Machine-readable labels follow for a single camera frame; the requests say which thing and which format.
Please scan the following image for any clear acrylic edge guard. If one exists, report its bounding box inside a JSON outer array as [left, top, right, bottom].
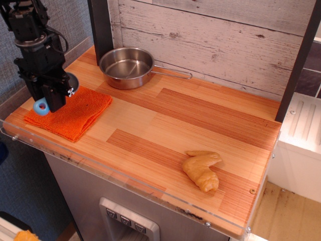
[[4, 114, 280, 240]]

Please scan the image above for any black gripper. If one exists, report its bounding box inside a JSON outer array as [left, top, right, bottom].
[[14, 35, 70, 112]]

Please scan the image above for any dark right frame post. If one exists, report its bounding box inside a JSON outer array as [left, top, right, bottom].
[[275, 0, 320, 123]]

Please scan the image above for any white toy sink unit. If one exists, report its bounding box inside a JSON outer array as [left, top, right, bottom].
[[267, 93, 320, 202]]

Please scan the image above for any yellow object bottom left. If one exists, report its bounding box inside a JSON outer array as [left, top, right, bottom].
[[13, 230, 39, 241]]

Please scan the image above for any small steel pot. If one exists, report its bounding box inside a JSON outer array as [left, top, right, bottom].
[[99, 47, 193, 90]]

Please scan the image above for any grey toy fridge cabinet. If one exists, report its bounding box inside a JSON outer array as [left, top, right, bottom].
[[45, 154, 229, 240]]

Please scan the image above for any blue handled grey spoon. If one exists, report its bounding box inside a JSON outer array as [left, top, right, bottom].
[[33, 72, 79, 116]]

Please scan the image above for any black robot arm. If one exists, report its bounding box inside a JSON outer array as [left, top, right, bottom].
[[1, 1, 79, 115]]

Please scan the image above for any toy chicken wing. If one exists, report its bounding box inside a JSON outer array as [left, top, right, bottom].
[[182, 151, 222, 192]]

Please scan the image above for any orange folded cloth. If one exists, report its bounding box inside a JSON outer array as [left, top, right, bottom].
[[24, 86, 113, 142]]

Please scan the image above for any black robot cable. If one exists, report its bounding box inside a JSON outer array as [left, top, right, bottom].
[[46, 26, 70, 55]]

